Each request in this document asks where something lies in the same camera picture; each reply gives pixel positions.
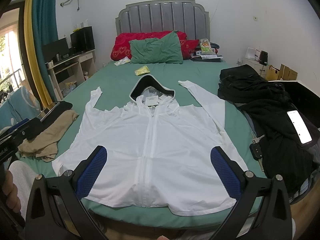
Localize white hooded zip jacket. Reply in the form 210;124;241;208
52;79;247;216

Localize black clothes pile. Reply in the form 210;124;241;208
217;64;319;197

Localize person's left hand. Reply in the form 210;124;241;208
2;170;21;213

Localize beige folded trousers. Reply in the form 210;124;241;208
18;109;79;163

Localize black car key fob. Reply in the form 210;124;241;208
249;143;263;160

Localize yellow curtain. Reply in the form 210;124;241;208
23;0;54;108

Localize silver house keys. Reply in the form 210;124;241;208
252;134;265;144

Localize cream wooden desk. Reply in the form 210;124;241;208
47;49;97;101

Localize lit smartphone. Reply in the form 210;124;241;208
287;110;312;144

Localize black computer monitor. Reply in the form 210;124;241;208
42;37;70;63

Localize teal curtain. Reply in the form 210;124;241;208
32;0;60;55

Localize green bed sheet mattress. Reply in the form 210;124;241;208
23;61;262;229

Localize black speaker box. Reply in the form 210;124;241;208
71;26;95;53

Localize white patterned packet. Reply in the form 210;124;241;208
114;56;131;66

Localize brown cardboard boxes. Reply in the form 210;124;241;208
266;64;298;81

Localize red patterned pillow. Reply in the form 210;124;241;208
111;31;199;63

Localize white bedside cabinet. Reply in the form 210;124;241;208
242;48;268;78

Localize yellow plastic packet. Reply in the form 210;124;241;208
135;65;150;76

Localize books and snack pile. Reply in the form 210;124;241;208
190;38;223;62

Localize green pillow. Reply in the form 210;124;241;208
129;31;183;64

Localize grey padded headboard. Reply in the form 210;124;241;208
116;0;210;40

